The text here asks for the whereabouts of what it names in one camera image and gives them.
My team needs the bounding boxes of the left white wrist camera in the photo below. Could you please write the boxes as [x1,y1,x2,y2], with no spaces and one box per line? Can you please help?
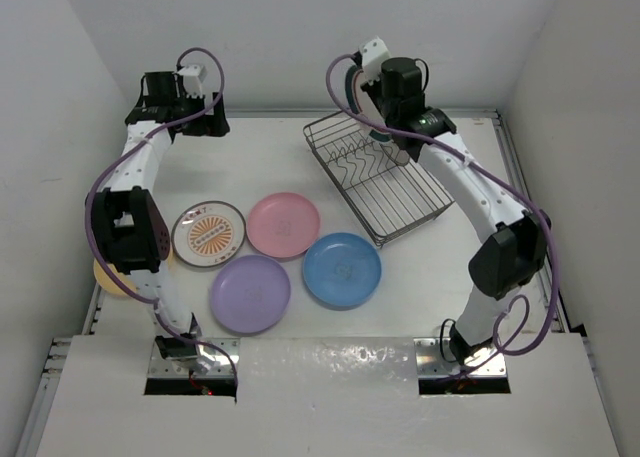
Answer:
[176,64,207,99]

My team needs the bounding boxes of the blue plastic plate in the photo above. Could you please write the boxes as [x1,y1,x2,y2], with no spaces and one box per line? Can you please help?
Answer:
[302,232,382,310]

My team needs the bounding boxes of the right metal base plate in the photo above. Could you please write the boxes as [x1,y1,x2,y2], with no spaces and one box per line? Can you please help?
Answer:
[414,337,508,380]

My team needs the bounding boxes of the pink plastic plate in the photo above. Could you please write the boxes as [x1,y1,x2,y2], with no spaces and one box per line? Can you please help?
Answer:
[246,192,321,259]

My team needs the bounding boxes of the metal wire dish rack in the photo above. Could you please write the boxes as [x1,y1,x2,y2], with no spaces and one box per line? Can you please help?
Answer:
[303,112,454,248]

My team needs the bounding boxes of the white plate green rim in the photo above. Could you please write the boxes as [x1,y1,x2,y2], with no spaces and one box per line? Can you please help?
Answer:
[344,65,391,144]

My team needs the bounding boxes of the white front cover board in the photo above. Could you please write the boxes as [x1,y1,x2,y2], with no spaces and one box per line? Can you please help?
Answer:
[38,334,617,456]

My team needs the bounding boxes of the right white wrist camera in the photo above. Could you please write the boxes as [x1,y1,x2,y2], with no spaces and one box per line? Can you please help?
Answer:
[358,36,391,82]

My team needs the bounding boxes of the white plate red characters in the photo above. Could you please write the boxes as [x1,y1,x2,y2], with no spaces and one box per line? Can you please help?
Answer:
[380,141,411,167]

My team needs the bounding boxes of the white plate orange sunburst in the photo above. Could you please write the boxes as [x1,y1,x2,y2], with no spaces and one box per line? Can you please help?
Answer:
[171,201,246,269]

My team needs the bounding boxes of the purple plastic plate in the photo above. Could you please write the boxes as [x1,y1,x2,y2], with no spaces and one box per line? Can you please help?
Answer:
[209,255,291,335]

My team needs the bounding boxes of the yellow plastic plate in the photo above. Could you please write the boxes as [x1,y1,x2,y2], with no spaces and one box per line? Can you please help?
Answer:
[93,251,176,298]

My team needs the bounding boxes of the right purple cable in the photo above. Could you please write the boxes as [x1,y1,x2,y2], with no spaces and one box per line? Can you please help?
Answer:
[325,51,559,381]

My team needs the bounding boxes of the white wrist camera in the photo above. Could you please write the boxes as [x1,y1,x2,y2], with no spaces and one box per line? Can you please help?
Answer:
[358,36,391,82]
[176,64,207,99]

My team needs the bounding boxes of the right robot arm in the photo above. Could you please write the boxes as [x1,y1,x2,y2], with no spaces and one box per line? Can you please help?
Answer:
[362,57,548,363]

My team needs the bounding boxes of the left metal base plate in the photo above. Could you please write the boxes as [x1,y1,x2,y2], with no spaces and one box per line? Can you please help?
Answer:
[147,337,240,380]

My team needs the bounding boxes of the purple cable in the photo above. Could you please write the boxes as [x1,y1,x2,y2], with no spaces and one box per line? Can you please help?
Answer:
[325,51,559,381]
[83,46,240,386]

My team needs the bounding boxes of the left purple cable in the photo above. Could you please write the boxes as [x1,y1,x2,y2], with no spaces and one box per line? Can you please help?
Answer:
[83,46,240,386]

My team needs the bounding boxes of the metal base plate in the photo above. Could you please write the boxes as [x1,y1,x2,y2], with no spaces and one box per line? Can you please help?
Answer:
[147,337,240,380]
[414,337,508,380]

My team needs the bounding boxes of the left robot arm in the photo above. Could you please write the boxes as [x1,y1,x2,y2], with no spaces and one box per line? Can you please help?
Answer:
[84,66,229,370]

